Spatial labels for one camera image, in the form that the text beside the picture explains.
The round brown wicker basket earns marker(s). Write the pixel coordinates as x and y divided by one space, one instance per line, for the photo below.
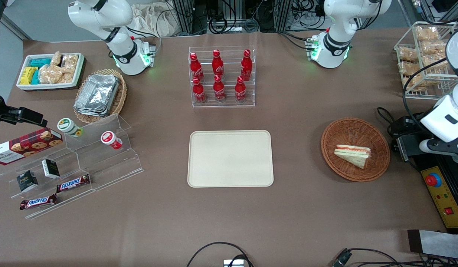
347 129

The triangular white bread sandwich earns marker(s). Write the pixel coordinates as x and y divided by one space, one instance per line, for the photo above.
353 154

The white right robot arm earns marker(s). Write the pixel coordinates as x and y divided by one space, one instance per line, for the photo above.
102 18

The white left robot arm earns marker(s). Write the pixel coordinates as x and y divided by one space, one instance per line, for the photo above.
336 33

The red cola bottle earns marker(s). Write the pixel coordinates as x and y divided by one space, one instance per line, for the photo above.
217 65
199 92
219 90
195 68
246 66
240 91

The small black white box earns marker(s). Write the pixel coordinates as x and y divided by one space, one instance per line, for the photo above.
51 168

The cream rectangular tray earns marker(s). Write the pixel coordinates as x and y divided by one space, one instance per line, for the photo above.
231 159

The clear acrylic bottle rack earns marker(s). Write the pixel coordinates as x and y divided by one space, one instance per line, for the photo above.
229 55

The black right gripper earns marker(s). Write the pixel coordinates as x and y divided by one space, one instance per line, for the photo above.
2 112

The black clamp device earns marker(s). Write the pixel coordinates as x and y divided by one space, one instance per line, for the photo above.
405 139

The red tartan cookie box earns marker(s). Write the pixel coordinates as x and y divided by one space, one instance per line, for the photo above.
25 146

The stacked aluminium foil containers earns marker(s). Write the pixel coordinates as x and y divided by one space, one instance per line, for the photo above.
97 94

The beige cloth bag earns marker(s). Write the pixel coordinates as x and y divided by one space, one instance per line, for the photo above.
154 20

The yellow snack pack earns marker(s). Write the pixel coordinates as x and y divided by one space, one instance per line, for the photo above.
28 75

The oval tan wicker basket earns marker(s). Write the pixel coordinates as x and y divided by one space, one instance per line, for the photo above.
121 96

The grey flat panel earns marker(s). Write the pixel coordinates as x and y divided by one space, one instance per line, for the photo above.
437 244

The red-lidded white cup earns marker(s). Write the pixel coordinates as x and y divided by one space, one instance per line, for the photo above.
110 139

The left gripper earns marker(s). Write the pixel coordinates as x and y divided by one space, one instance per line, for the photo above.
407 125

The clear bag of crackers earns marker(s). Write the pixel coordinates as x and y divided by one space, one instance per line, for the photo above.
70 63
50 74
56 58

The small silver device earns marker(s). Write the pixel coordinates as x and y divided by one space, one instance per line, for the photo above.
233 263

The clear acrylic stepped shelf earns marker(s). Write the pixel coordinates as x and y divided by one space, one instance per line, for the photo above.
102 165

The bagged bread roll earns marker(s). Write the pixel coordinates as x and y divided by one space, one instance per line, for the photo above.
434 47
414 83
437 63
427 33
410 68
408 53

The brown chocolate bar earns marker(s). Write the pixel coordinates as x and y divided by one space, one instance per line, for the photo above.
73 183
38 202

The white rectangular snack bin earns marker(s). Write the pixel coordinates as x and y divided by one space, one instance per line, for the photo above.
78 76

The yellow emergency stop box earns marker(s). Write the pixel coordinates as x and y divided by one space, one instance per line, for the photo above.
442 200

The aluminium frame post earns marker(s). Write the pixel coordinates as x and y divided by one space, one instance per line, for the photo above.
283 15
184 16

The small dark green box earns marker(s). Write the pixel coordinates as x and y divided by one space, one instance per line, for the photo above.
27 181

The teal snack pack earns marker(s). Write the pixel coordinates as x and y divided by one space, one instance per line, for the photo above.
35 78
40 62

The green-lidded white cup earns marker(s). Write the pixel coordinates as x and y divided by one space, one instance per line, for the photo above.
67 126

